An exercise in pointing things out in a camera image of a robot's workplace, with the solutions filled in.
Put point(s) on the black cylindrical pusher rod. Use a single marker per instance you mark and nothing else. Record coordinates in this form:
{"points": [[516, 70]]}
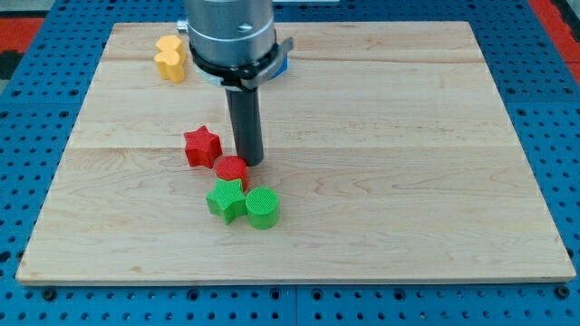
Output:
{"points": [[245, 119]]}

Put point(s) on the red star block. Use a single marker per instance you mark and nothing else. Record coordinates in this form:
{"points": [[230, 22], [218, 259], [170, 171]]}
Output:
{"points": [[202, 147]]}

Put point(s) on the blue block behind arm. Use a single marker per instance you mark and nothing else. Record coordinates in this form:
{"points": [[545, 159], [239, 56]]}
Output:
{"points": [[283, 68]]}

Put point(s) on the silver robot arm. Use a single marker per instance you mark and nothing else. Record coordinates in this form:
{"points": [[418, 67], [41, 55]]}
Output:
{"points": [[234, 46]]}

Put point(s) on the green star block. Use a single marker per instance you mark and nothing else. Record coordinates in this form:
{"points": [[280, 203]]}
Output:
{"points": [[227, 200]]}

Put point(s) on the red cylinder block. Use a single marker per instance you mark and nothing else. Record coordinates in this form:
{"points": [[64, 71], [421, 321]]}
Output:
{"points": [[232, 167]]}

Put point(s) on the yellow heart block front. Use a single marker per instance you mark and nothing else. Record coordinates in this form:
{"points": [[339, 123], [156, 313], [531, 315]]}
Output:
{"points": [[170, 65]]}

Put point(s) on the green cylinder block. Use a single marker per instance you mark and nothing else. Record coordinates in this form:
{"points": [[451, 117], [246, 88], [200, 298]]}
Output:
{"points": [[262, 207]]}

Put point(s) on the yellow block rear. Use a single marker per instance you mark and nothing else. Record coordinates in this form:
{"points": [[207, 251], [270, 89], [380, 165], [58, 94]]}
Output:
{"points": [[171, 43]]}

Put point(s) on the wooden board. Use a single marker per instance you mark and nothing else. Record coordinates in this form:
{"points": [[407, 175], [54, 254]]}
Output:
{"points": [[388, 145]]}

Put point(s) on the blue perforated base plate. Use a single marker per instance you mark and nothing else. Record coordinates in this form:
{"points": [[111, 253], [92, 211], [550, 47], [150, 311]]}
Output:
{"points": [[43, 98]]}

